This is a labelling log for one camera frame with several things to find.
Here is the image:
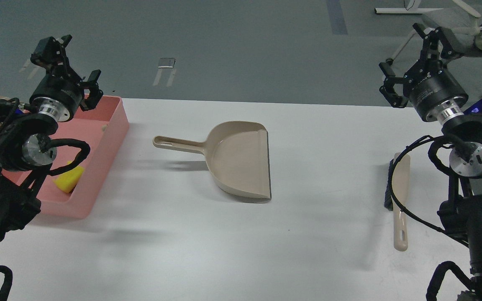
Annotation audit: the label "grey white office chair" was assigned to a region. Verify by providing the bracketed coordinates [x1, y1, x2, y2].
[387, 0, 482, 92]

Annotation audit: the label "white desk base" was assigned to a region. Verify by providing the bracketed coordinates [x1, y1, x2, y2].
[374, 0, 442, 15]

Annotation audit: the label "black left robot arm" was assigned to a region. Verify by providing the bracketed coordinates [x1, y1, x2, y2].
[0, 35, 103, 242]

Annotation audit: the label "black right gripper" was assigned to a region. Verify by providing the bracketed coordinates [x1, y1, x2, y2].
[379, 23, 469, 122]

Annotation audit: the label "pink plastic bin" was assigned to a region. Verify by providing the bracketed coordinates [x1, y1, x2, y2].
[0, 94, 130, 219]

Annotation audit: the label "beige hand brush black bristles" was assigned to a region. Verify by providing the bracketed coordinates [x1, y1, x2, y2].
[384, 153, 410, 252]

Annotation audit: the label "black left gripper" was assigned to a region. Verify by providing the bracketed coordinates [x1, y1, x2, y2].
[29, 35, 103, 122]

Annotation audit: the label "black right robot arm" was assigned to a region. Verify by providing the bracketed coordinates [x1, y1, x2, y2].
[379, 23, 482, 301]

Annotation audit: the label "beige plastic dustpan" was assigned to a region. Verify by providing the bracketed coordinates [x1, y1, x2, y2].
[153, 121, 272, 200]

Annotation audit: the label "yellow sponge piece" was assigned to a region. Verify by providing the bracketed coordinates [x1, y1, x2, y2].
[53, 165, 85, 193]

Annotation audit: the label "metal floor socket plate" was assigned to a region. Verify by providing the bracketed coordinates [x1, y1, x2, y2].
[157, 57, 176, 69]

